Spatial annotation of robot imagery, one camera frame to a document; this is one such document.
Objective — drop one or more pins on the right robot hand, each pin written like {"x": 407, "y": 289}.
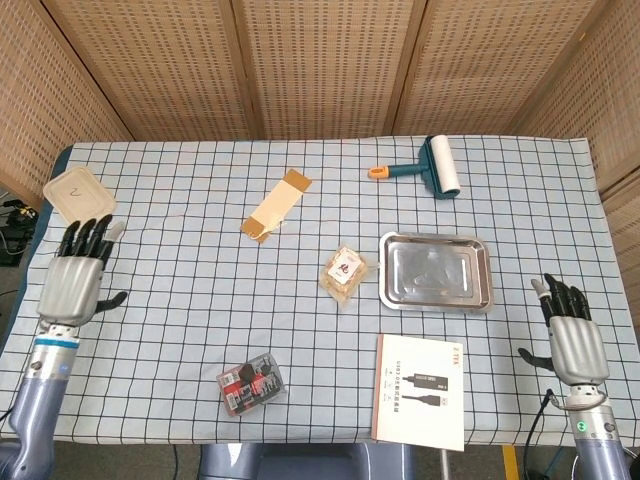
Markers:
{"x": 575, "y": 345}

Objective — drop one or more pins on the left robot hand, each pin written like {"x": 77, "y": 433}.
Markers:
{"x": 72, "y": 285}

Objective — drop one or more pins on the clear bag of snacks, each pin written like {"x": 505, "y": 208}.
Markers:
{"x": 345, "y": 272}

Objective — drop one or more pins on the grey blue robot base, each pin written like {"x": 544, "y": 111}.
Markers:
{"x": 305, "y": 462}

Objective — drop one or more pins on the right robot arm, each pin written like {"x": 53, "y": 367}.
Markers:
{"x": 597, "y": 435}

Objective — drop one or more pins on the stainless steel tray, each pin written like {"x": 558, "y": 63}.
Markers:
{"x": 434, "y": 272}

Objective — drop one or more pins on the black and yellow equipment pile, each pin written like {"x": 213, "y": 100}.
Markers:
{"x": 12, "y": 225}

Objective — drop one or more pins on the beige pulp container lid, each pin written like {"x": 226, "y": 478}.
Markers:
{"x": 75, "y": 192}

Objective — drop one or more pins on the white product box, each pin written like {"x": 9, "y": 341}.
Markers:
{"x": 419, "y": 392}

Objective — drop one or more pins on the clear box of batteries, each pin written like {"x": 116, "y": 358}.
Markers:
{"x": 251, "y": 384}

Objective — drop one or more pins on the brown and cream paper box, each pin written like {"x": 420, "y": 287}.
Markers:
{"x": 276, "y": 205}

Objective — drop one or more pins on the teal lint roller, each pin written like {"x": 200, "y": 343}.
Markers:
{"x": 430, "y": 170}

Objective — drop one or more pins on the blue checkered tablecloth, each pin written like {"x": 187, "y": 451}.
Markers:
{"x": 310, "y": 320}

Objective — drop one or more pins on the woven bamboo folding screen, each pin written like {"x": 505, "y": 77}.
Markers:
{"x": 320, "y": 65}

